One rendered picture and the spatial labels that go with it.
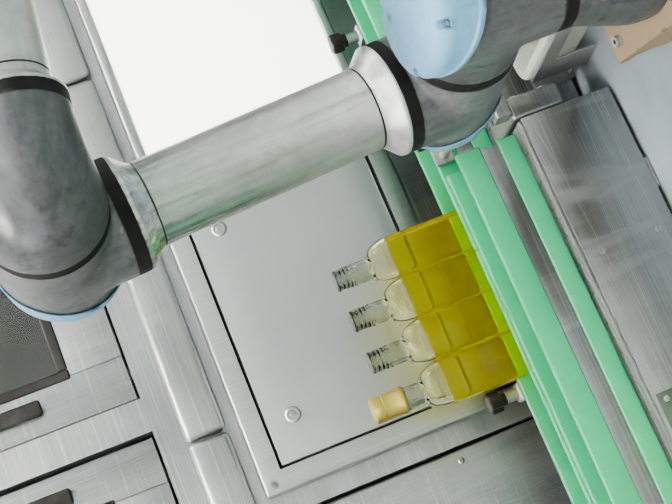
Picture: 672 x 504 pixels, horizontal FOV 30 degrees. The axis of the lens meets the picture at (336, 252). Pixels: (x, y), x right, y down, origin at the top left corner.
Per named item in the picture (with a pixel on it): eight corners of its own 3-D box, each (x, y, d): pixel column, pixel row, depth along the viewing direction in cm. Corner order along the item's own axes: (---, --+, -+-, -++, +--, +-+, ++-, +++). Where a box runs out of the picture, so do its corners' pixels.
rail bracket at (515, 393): (563, 362, 172) (475, 397, 170) (575, 352, 166) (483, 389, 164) (576, 388, 171) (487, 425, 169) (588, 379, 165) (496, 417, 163)
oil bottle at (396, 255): (504, 200, 170) (359, 255, 167) (512, 186, 164) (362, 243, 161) (522, 237, 168) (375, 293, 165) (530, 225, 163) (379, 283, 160)
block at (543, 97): (537, 105, 164) (488, 123, 163) (552, 76, 155) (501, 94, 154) (548, 129, 163) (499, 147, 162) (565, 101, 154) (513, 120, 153)
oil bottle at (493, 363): (559, 316, 166) (410, 375, 162) (569, 307, 160) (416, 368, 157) (577, 355, 164) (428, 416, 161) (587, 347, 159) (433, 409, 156)
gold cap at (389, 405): (400, 383, 157) (367, 396, 157) (411, 409, 156) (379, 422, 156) (398, 389, 161) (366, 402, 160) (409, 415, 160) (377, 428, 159)
